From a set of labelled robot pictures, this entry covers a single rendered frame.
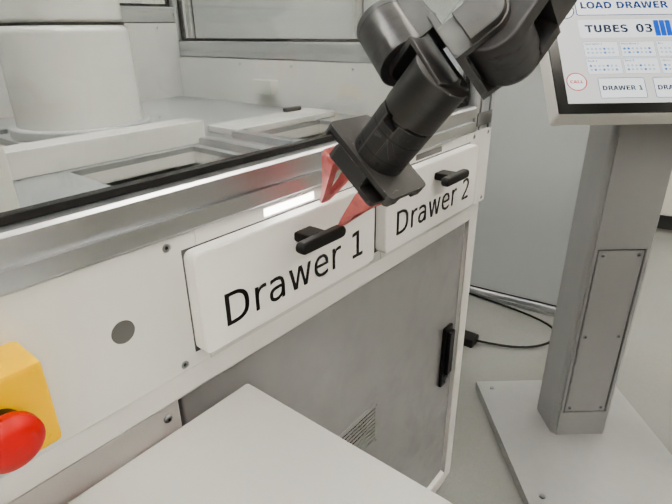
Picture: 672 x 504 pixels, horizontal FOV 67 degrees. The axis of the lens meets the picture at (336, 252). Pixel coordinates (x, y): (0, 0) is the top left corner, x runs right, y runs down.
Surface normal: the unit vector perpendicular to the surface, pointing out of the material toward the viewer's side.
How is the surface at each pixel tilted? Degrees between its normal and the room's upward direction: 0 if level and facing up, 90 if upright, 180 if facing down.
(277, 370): 90
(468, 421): 0
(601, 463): 2
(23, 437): 87
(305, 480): 0
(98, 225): 90
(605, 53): 50
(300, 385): 90
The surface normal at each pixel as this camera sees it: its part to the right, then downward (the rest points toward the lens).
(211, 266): 0.77, 0.25
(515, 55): 0.36, 0.85
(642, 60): 0.01, -0.28
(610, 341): 0.02, 0.40
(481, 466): -0.01, -0.91
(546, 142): -0.53, 0.35
